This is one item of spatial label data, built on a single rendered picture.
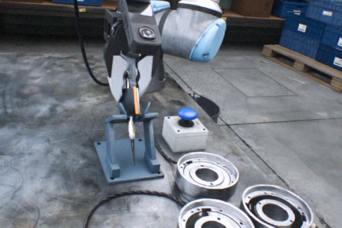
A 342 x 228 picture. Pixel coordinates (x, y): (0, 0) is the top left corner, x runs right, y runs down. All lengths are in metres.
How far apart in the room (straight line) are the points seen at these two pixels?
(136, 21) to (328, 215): 1.74
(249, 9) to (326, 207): 3.02
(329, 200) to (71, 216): 1.82
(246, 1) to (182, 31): 3.76
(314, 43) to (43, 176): 4.10
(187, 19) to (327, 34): 3.56
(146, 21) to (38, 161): 0.31
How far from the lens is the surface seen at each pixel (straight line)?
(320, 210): 2.13
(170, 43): 0.91
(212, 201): 0.56
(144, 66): 0.63
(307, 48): 4.58
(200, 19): 0.90
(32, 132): 0.77
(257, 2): 4.71
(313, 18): 4.52
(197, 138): 0.73
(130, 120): 0.64
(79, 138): 0.75
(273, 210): 0.62
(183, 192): 0.61
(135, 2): 0.58
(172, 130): 0.72
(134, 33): 0.53
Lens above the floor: 1.18
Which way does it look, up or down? 23 degrees down
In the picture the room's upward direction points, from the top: 8 degrees clockwise
